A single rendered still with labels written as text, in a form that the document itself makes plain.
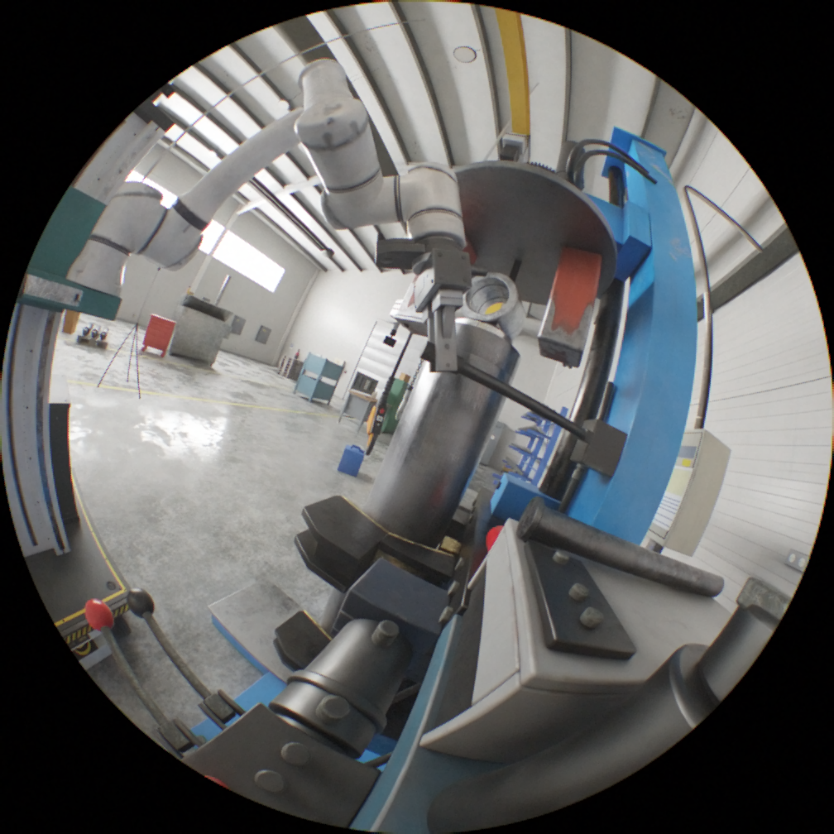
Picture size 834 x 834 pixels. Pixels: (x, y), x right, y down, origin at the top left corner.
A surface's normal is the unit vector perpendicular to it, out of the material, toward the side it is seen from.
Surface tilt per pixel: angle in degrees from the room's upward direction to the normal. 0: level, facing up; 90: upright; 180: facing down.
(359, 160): 115
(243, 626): 0
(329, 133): 148
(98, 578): 0
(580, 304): 90
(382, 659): 19
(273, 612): 0
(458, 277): 90
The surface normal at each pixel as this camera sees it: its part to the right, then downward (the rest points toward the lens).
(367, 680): 0.55, -0.83
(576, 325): -0.48, -0.16
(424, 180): -0.06, 0.13
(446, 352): 0.18, 0.13
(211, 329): 0.85, 0.38
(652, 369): -0.27, -0.06
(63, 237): 0.92, 0.39
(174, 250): 0.66, 0.75
